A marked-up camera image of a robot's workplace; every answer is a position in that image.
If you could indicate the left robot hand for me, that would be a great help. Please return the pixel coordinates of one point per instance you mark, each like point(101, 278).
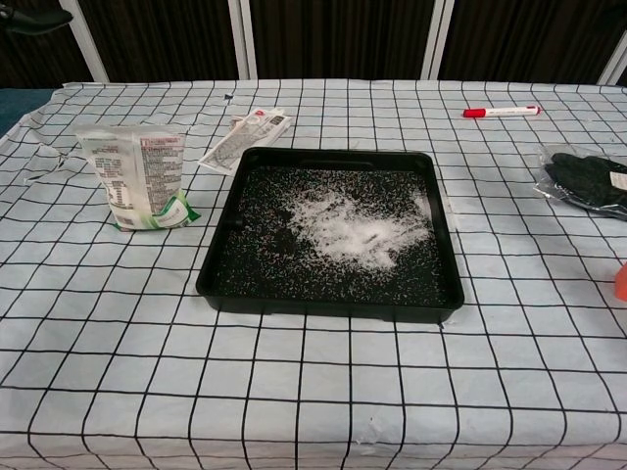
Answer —
point(34, 20)

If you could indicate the white green-trimmed pouch bag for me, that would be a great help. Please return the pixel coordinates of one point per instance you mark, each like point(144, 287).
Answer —
point(142, 181)

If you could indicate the black square plastic tray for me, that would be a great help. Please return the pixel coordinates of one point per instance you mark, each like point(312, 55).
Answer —
point(255, 289)

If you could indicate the white powder pile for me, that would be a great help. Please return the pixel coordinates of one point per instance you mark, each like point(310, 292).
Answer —
point(352, 235)

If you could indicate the teal cloth surface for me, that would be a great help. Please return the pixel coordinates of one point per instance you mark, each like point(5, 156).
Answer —
point(17, 110)

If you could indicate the flat white printed sachet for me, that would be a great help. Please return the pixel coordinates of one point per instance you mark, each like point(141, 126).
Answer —
point(245, 134)

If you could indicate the white black-grid tablecloth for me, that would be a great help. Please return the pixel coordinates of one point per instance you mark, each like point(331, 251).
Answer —
point(147, 382)

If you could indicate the white marker with red cap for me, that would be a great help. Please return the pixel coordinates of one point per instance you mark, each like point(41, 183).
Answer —
point(499, 112)

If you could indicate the black glove in clear bag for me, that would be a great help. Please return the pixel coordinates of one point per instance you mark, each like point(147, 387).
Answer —
point(588, 181)

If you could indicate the orange block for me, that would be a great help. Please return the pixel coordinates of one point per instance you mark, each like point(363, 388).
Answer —
point(622, 284)

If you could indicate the white frame post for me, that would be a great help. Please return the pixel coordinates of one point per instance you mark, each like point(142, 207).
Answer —
point(616, 63)
point(437, 39)
point(245, 39)
point(88, 44)

